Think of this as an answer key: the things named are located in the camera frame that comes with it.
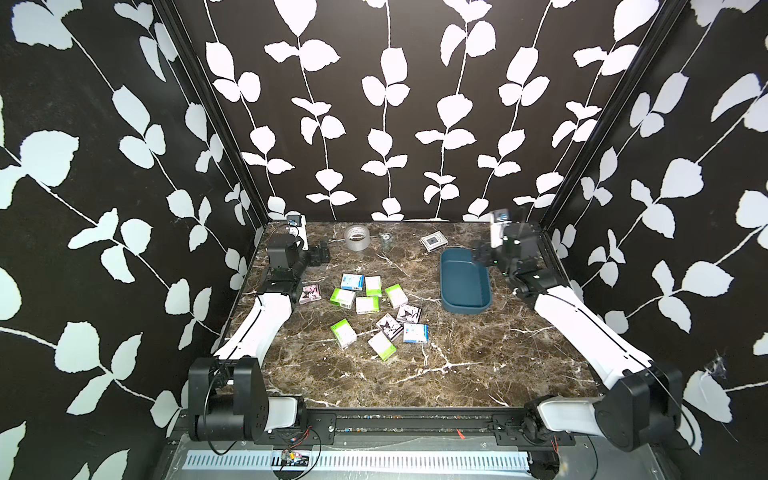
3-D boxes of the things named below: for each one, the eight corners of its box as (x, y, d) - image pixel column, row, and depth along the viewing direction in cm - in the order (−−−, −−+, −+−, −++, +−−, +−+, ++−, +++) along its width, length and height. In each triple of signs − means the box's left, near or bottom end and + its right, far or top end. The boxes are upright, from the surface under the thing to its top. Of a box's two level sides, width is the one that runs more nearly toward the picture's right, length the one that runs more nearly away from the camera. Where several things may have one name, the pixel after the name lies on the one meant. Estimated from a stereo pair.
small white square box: (429, 252, 114) (430, 248, 112) (421, 241, 118) (421, 237, 116) (448, 243, 117) (449, 239, 115) (439, 233, 121) (440, 229, 119)
